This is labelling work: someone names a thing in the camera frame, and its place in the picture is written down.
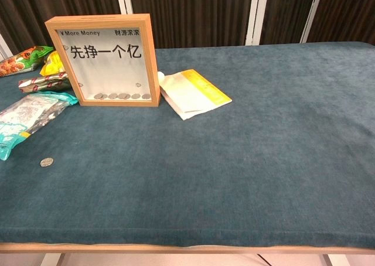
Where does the yellow and white paper packet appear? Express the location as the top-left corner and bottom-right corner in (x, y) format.
(159, 69), (233, 121)

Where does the blue tablecloth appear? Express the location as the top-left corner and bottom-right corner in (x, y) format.
(0, 42), (375, 248)

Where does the yellow snack bag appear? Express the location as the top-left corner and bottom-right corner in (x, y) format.
(39, 50), (66, 76)

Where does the teal transparent snack bag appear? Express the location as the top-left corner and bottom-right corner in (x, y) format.
(0, 91), (79, 161)

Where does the green snack bag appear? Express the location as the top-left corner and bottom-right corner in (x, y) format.
(0, 45), (55, 78)

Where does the wooden coin box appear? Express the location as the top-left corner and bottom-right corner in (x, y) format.
(44, 13), (161, 107)

